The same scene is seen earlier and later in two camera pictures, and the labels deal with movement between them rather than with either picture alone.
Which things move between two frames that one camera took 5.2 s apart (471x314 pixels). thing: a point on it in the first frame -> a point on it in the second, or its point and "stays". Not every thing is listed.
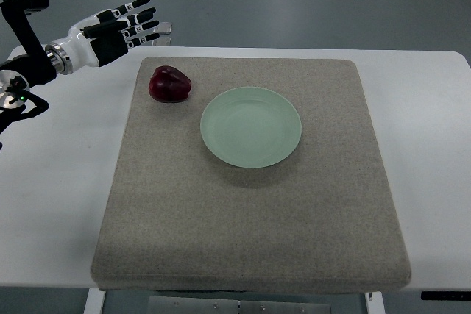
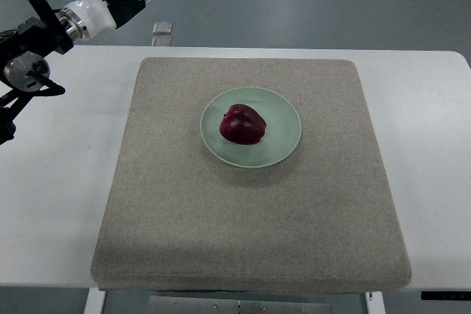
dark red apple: x=168 y=84 -> x=242 y=124
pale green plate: x=249 y=127 stays
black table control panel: x=446 y=295 stays
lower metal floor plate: x=162 y=41 stays
